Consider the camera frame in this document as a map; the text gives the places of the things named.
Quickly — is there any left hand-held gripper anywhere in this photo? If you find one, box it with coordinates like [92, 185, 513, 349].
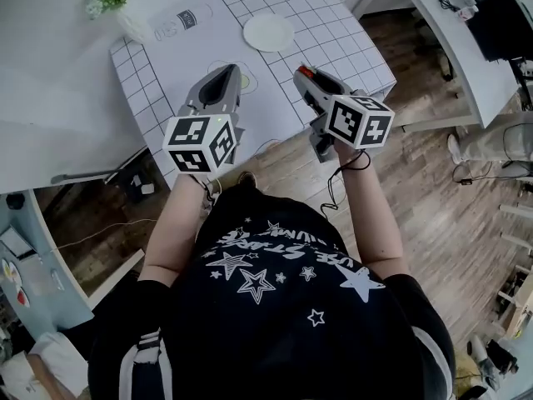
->
[162, 64, 247, 178]

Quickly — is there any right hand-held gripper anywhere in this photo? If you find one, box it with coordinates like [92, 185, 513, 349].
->
[293, 67, 396, 164]

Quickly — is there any white round plate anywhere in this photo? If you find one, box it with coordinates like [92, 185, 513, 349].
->
[242, 12, 296, 53]

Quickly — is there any person's right forearm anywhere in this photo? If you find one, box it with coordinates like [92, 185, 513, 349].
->
[335, 142, 411, 277]

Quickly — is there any person's left forearm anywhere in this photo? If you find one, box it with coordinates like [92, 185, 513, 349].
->
[139, 172, 209, 285]

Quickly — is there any white grid-pattern tablecloth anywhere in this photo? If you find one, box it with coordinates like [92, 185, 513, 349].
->
[108, 0, 397, 191]

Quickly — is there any black power strip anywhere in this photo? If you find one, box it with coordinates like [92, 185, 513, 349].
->
[124, 172, 156, 204]

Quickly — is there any white office desk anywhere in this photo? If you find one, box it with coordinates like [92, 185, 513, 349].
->
[352, 0, 533, 129]

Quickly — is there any grey metal bar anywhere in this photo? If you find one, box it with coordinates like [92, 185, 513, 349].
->
[49, 167, 122, 185]

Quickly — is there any black computer monitor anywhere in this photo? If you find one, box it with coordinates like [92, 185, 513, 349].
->
[465, 0, 533, 63]

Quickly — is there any black star-print shirt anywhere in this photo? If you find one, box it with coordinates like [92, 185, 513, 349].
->
[87, 183, 457, 400]

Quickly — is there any tablet with white screen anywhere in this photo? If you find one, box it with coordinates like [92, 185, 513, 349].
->
[0, 226, 35, 260]

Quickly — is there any light blue desk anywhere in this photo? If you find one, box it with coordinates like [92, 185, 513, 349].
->
[0, 188, 96, 337]

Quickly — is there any white flower-shaped dish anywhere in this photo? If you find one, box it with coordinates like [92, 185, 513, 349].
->
[0, 258, 21, 285]

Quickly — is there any white cushion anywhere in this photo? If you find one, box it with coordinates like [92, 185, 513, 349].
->
[0, 330, 91, 400]

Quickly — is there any black wrist cord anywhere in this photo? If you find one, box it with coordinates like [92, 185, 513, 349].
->
[320, 150, 372, 220]

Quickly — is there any white floor cable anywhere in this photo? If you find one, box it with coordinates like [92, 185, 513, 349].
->
[52, 217, 160, 253]

